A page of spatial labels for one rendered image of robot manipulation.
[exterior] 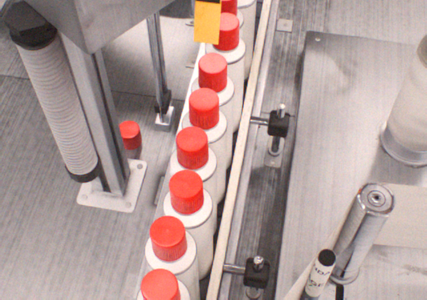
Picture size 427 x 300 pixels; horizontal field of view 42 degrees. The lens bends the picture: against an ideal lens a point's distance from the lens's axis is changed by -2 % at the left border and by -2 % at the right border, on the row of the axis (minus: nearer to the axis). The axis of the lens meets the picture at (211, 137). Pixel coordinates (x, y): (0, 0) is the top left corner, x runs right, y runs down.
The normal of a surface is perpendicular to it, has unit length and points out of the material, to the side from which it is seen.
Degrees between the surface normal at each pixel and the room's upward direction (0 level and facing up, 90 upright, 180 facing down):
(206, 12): 68
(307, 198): 0
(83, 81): 90
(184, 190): 2
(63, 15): 90
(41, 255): 0
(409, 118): 93
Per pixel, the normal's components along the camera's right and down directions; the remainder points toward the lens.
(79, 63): -0.18, 0.81
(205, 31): -0.17, 0.55
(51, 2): -0.71, 0.58
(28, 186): 0.00, -0.57
